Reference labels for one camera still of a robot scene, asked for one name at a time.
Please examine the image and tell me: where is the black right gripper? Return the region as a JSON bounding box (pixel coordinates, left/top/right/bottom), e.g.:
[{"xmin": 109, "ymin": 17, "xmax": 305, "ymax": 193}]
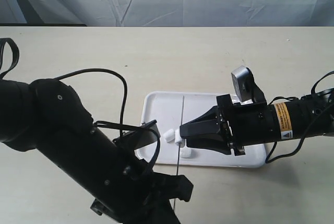
[{"xmin": 180, "ymin": 94, "xmax": 274, "ymax": 156}]

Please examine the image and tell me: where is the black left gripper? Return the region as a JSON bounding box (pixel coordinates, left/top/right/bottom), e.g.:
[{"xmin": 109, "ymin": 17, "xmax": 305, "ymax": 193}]
[{"xmin": 90, "ymin": 156, "xmax": 194, "ymax": 223}]

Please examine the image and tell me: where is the white marshmallow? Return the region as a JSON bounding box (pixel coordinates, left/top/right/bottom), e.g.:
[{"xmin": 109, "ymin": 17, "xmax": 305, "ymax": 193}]
[
  {"xmin": 163, "ymin": 129, "xmax": 175, "ymax": 143},
  {"xmin": 180, "ymin": 146, "xmax": 192, "ymax": 159},
  {"xmin": 174, "ymin": 129, "xmax": 186, "ymax": 148}
]

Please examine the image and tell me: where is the thin metal skewer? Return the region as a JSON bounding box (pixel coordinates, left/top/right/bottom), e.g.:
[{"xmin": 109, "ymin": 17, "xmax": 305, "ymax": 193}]
[{"xmin": 172, "ymin": 95, "xmax": 185, "ymax": 211}]

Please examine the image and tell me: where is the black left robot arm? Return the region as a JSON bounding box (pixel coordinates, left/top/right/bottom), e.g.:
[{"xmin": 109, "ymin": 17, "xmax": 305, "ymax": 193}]
[{"xmin": 1, "ymin": 79, "xmax": 193, "ymax": 223}]

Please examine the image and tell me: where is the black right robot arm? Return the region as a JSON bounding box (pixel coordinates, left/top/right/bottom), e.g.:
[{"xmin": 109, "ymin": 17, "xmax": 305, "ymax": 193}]
[{"xmin": 180, "ymin": 89, "xmax": 333, "ymax": 156}]

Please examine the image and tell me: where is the white rectangular plastic tray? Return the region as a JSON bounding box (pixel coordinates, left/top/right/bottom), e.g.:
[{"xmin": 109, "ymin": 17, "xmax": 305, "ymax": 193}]
[{"xmin": 141, "ymin": 91, "xmax": 267, "ymax": 168}]

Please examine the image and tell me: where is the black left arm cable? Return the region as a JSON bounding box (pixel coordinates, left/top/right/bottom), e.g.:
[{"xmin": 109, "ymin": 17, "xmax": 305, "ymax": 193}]
[{"xmin": 0, "ymin": 37, "xmax": 160, "ymax": 175}]

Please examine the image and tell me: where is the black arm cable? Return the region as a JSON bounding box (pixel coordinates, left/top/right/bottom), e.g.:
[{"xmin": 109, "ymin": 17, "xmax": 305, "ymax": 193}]
[
  {"xmin": 265, "ymin": 71, "xmax": 334, "ymax": 164},
  {"xmin": 0, "ymin": 37, "xmax": 160, "ymax": 175}
]

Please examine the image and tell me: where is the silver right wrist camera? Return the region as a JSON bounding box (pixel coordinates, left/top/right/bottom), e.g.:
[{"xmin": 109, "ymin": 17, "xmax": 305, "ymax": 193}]
[{"xmin": 231, "ymin": 66, "xmax": 267, "ymax": 103}]

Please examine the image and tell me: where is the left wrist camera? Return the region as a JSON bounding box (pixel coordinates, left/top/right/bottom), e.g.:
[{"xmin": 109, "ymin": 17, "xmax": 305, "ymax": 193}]
[{"xmin": 113, "ymin": 120, "xmax": 160, "ymax": 151}]

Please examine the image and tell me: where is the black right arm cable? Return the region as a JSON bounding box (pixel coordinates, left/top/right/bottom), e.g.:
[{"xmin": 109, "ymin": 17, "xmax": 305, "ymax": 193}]
[{"xmin": 265, "ymin": 71, "xmax": 334, "ymax": 164}]

